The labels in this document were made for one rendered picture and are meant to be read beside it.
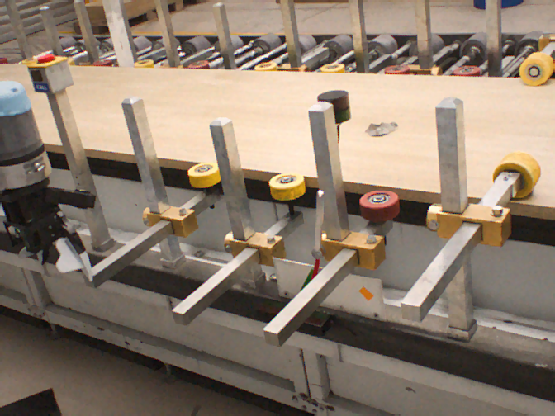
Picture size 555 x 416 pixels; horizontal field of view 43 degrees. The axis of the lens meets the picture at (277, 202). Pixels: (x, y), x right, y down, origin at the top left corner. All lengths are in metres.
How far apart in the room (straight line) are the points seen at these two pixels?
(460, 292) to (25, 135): 0.81
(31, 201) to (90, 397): 1.43
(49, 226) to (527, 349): 0.88
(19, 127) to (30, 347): 1.88
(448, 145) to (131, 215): 1.21
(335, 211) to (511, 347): 0.41
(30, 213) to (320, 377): 1.05
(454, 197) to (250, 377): 1.17
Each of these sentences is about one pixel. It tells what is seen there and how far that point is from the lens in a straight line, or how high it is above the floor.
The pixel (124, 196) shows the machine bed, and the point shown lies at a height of 0.74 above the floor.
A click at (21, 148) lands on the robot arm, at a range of 1.23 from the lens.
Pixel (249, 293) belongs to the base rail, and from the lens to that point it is 1.61.
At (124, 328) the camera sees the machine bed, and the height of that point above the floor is 0.17.
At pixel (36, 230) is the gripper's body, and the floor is 1.06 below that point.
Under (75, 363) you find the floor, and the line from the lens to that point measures 2.82.
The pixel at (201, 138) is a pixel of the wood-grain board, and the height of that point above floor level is 0.90.
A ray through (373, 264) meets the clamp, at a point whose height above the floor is 0.84.
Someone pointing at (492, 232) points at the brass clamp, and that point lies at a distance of 1.24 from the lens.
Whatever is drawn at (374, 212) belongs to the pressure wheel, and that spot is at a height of 0.90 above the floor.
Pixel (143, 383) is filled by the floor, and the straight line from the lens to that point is 2.61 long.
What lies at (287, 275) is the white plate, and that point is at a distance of 1.53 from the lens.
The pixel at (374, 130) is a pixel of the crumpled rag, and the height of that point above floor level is 0.91.
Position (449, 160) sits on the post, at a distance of 1.22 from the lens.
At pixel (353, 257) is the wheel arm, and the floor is 0.85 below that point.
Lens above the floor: 1.56
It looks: 26 degrees down
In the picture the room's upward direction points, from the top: 10 degrees counter-clockwise
